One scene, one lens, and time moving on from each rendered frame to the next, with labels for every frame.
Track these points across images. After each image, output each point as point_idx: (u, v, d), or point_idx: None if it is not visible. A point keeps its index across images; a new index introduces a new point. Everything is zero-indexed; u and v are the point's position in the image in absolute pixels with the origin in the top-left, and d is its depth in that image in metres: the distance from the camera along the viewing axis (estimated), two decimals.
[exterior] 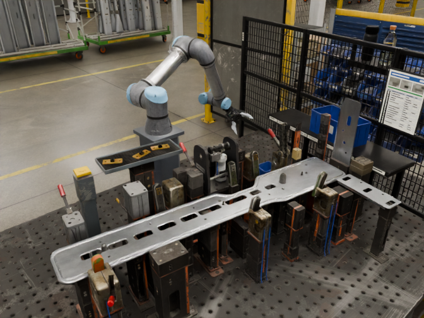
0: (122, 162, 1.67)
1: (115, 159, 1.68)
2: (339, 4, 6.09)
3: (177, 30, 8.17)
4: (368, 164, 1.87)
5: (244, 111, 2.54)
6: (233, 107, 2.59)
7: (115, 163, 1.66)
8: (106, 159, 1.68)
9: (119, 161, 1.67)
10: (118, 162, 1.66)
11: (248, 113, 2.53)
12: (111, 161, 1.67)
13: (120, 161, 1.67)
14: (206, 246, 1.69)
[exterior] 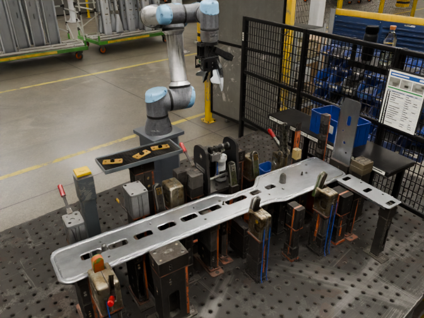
0: (122, 162, 1.67)
1: (115, 159, 1.68)
2: (339, 4, 6.09)
3: None
4: (368, 164, 1.87)
5: (221, 71, 1.61)
6: (218, 50, 1.61)
7: (115, 163, 1.66)
8: (106, 159, 1.68)
9: (119, 161, 1.67)
10: (118, 162, 1.66)
11: (222, 79, 1.62)
12: (111, 161, 1.67)
13: (120, 161, 1.67)
14: (206, 246, 1.69)
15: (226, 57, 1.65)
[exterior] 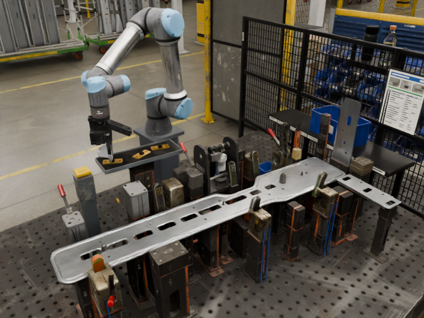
0: (122, 162, 1.67)
1: (115, 159, 1.68)
2: (339, 4, 6.09)
3: None
4: (368, 164, 1.87)
5: (108, 150, 1.60)
6: (109, 125, 1.57)
7: (115, 163, 1.66)
8: (106, 159, 1.68)
9: (119, 161, 1.67)
10: (118, 162, 1.66)
11: (109, 155, 1.62)
12: (111, 161, 1.67)
13: (120, 161, 1.67)
14: (206, 246, 1.69)
15: (121, 132, 1.60)
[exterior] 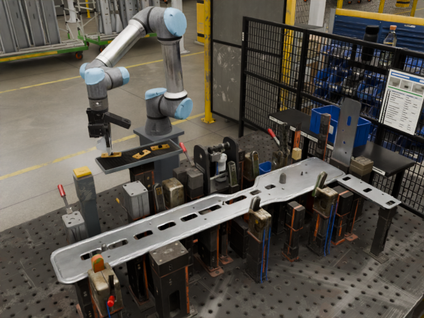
0: (120, 156, 1.65)
1: (113, 153, 1.67)
2: (339, 4, 6.09)
3: None
4: (368, 164, 1.87)
5: (106, 142, 1.58)
6: (108, 117, 1.56)
7: (113, 156, 1.64)
8: (105, 153, 1.67)
9: (118, 154, 1.65)
10: (117, 155, 1.65)
11: (108, 148, 1.61)
12: (110, 154, 1.65)
13: (118, 154, 1.66)
14: (206, 246, 1.69)
15: (120, 125, 1.58)
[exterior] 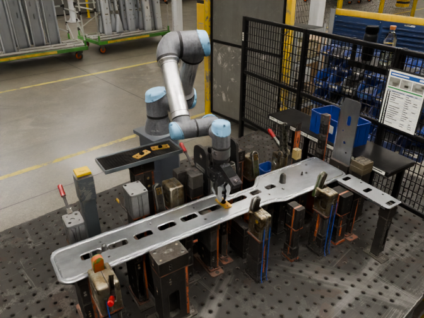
0: (225, 208, 1.63)
1: (226, 202, 1.66)
2: (339, 4, 6.09)
3: (177, 30, 8.17)
4: (368, 164, 1.87)
5: (214, 190, 1.61)
6: (221, 169, 1.57)
7: (221, 205, 1.65)
8: (223, 198, 1.70)
9: (225, 206, 1.64)
10: (224, 206, 1.64)
11: (216, 195, 1.63)
12: (221, 202, 1.67)
13: (226, 206, 1.64)
14: (206, 246, 1.69)
15: (227, 181, 1.55)
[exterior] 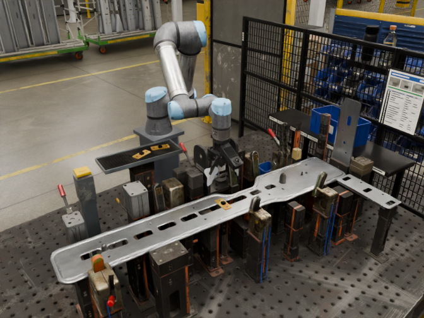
0: (225, 209, 1.63)
1: (226, 204, 1.67)
2: (339, 4, 6.09)
3: None
4: (368, 164, 1.87)
5: (210, 168, 1.55)
6: (221, 149, 1.52)
7: (221, 206, 1.65)
8: (222, 199, 1.70)
9: (225, 207, 1.64)
10: (223, 207, 1.64)
11: (209, 176, 1.56)
12: (221, 203, 1.67)
13: (226, 207, 1.64)
14: (206, 246, 1.69)
15: (228, 161, 1.51)
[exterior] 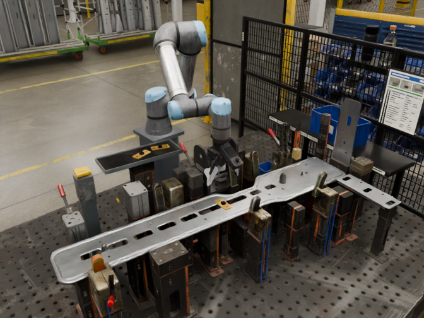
0: (225, 209, 1.63)
1: (226, 204, 1.67)
2: (339, 4, 6.09)
3: None
4: (368, 164, 1.87)
5: (210, 168, 1.55)
6: (221, 149, 1.52)
7: (221, 206, 1.65)
8: (222, 199, 1.70)
9: (225, 207, 1.64)
10: (223, 207, 1.64)
11: (208, 175, 1.56)
12: (221, 203, 1.67)
13: (226, 207, 1.64)
14: (206, 246, 1.69)
15: (228, 161, 1.51)
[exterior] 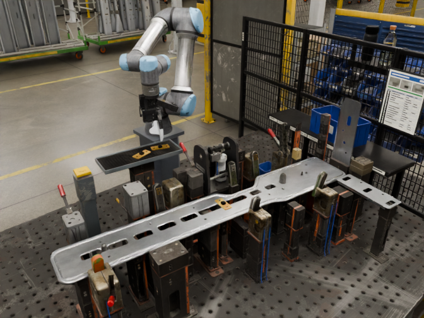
0: (225, 209, 1.63)
1: (226, 204, 1.67)
2: (339, 4, 6.09)
3: None
4: (368, 164, 1.87)
5: (160, 123, 1.67)
6: (159, 102, 1.67)
7: (221, 206, 1.65)
8: (222, 199, 1.70)
9: (225, 207, 1.64)
10: (223, 207, 1.64)
11: (161, 130, 1.68)
12: (221, 203, 1.67)
13: (226, 207, 1.64)
14: (206, 246, 1.69)
15: (170, 108, 1.70)
